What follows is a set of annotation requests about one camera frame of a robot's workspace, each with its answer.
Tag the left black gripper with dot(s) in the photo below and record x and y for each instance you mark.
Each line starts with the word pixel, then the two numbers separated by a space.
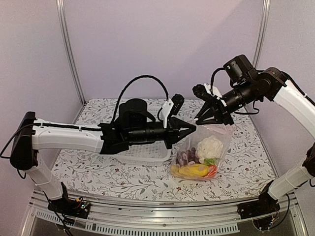
pixel 174 134

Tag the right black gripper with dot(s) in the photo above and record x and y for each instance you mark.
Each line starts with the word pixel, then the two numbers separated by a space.
pixel 227 117

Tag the purple toy grapes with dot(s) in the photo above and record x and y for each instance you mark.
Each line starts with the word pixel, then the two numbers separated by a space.
pixel 187 157

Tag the clear zip top bag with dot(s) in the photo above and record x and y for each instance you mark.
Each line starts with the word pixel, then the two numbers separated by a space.
pixel 220 131

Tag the white toy cauliflower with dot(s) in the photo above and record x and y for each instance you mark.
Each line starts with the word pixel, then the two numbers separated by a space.
pixel 209 150

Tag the white plastic basket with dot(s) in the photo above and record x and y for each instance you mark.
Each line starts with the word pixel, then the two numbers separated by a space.
pixel 149 154

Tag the yellow toy fruit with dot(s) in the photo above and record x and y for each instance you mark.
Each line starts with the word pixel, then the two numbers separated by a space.
pixel 194 171
pixel 174 169

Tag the orange toy pumpkin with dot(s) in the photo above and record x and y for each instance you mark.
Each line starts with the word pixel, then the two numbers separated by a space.
pixel 212 170

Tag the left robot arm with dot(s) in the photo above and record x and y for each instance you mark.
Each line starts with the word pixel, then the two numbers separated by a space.
pixel 35 134

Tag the floral table mat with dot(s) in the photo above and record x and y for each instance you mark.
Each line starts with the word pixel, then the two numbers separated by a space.
pixel 244 172

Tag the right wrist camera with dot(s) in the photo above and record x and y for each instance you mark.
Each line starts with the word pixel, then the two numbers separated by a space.
pixel 208 94

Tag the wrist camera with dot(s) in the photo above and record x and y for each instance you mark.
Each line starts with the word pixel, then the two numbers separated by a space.
pixel 208 94
pixel 170 107

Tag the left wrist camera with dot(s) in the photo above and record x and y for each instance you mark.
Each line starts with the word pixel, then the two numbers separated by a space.
pixel 170 107

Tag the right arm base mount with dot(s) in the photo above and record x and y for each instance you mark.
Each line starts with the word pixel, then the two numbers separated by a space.
pixel 265 204

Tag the aluminium front rail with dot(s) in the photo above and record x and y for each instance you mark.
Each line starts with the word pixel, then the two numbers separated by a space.
pixel 111 216

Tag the right aluminium frame post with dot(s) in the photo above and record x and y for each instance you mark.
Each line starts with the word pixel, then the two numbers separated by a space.
pixel 261 32

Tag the aluminium frame post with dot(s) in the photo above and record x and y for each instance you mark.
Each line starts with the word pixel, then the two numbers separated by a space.
pixel 68 50
pixel 261 32

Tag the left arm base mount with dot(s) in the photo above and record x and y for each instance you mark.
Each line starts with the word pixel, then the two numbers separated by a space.
pixel 77 208

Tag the left aluminium frame post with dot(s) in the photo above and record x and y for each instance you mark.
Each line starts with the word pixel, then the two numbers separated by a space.
pixel 68 50

